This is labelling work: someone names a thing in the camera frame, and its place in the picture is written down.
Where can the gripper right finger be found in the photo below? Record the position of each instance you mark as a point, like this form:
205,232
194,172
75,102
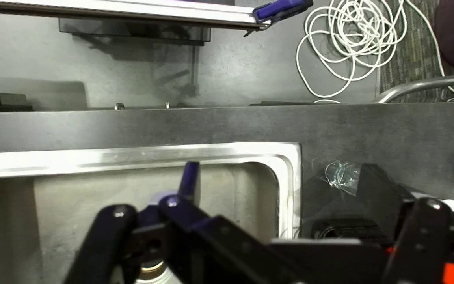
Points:
424,236

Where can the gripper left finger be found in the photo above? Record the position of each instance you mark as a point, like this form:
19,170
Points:
207,240

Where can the clear plastic bottle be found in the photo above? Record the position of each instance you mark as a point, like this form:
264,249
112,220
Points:
341,177

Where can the stainless steel sink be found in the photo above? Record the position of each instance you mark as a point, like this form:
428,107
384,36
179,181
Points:
140,157

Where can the curved chrome tube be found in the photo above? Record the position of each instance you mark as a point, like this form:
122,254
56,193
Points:
420,85

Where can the blue clamp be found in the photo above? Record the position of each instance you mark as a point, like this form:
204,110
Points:
280,10

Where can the aluminium rail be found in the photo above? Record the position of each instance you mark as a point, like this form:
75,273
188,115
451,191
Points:
132,10

